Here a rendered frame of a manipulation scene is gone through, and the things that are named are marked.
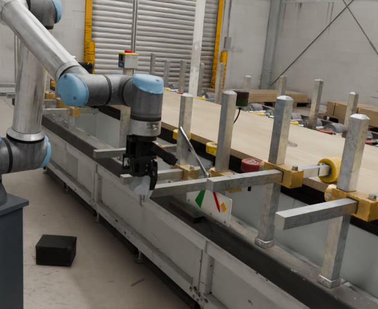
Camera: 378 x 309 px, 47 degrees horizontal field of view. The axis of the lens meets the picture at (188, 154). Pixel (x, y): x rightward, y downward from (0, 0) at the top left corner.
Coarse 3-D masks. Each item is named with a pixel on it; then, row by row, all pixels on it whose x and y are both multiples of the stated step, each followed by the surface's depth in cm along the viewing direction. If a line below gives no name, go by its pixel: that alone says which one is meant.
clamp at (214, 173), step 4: (212, 168) 157; (212, 172) 154; (216, 172) 152; (224, 172) 153; (228, 172) 153; (212, 176) 155; (216, 176) 153; (220, 176) 151; (240, 188) 149; (232, 192) 147
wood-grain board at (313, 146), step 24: (168, 96) 315; (168, 120) 223; (192, 120) 229; (216, 120) 236; (240, 120) 243; (264, 120) 250; (240, 144) 184; (264, 144) 188; (312, 144) 197; (336, 144) 202; (360, 168) 163
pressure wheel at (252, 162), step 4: (244, 160) 157; (248, 160) 158; (252, 160) 156; (256, 160) 158; (244, 164) 154; (248, 164) 153; (252, 164) 153; (256, 164) 153; (244, 168) 154; (248, 168) 153; (252, 168) 153; (256, 168) 153; (248, 172) 154; (248, 188) 158
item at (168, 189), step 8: (160, 184) 137; (168, 184) 138; (176, 184) 139; (184, 184) 140; (192, 184) 141; (200, 184) 143; (160, 192) 135; (168, 192) 137; (176, 192) 138; (184, 192) 140
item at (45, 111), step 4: (84, 108) 275; (88, 108) 277; (92, 108) 278; (96, 108) 279; (44, 112) 259; (48, 112) 260; (52, 112) 262; (56, 112) 263; (60, 112) 264; (64, 112) 266; (68, 112) 267; (80, 112) 272; (84, 112) 273; (88, 112) 275; (92, 112) 276; (96, 112) 277
